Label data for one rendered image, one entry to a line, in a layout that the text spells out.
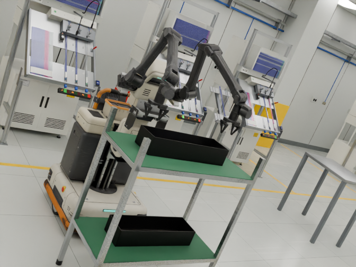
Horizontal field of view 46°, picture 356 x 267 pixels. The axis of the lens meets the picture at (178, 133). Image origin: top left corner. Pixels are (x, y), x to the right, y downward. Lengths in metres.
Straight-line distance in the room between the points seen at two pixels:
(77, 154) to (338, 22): 7.14
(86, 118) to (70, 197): 0.58
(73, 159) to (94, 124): 0.32
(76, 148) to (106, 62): 3.41
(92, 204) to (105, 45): 3.70
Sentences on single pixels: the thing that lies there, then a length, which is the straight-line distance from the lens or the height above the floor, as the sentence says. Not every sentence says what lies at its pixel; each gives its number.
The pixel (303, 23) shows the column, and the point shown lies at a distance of 8.02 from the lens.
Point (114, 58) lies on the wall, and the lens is 6.55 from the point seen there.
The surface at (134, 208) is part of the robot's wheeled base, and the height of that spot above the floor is 0.27.
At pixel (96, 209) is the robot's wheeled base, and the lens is 3.12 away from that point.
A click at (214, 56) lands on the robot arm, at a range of 2.76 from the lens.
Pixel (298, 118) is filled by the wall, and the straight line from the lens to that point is 9.58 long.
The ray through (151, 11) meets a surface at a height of 1.61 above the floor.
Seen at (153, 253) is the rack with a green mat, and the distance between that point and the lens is 2.69.
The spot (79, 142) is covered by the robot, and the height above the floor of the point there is 0.60.
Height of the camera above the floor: 1.72
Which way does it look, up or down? 15 degrees down
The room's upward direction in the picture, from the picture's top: 22 degrees clockwise
